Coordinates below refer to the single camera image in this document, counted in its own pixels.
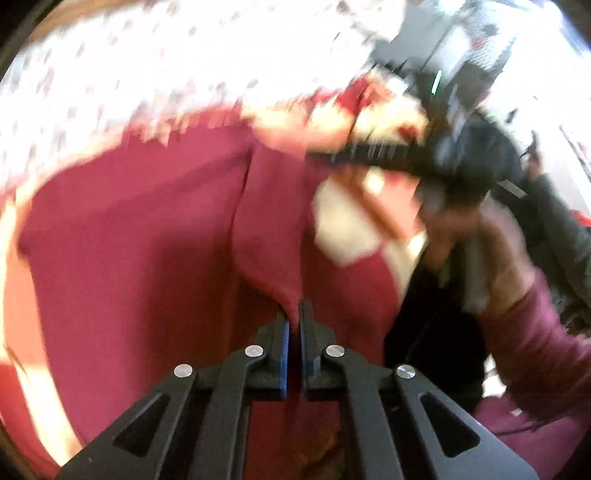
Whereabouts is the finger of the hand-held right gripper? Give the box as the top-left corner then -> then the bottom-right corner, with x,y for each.
313,141 -> 431,175

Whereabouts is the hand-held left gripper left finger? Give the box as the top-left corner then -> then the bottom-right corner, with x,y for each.
55,310 -> 291,480

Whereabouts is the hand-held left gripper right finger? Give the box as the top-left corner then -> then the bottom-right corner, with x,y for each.
299,300 -> 539,480

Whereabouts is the maroon fleece garment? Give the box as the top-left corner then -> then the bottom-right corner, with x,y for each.
18,134 -> 407,480

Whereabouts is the person's right hand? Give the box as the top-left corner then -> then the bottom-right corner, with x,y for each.
424,202 -> 534,315

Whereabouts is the orange patterned blanket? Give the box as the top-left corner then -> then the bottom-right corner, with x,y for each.
0,74 -> 430,467

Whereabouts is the dark cloth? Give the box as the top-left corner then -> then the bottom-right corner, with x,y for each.
385,251 -> 490,414

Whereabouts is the floral white bedsheet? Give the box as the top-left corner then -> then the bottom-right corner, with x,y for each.
0,0 -> 416,185

